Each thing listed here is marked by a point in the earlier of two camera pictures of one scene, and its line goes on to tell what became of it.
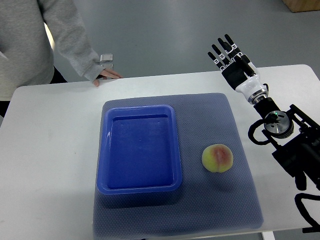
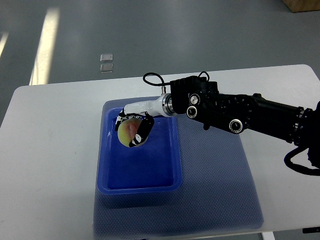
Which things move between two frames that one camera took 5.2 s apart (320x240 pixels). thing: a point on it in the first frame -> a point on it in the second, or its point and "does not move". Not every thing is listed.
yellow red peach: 217,158 -> 127,130
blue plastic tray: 139,150 does not move
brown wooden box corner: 296,6 does not move
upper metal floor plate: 106,57 does not move
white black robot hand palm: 236,77 -> 160,106
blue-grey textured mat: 207,202 does not move
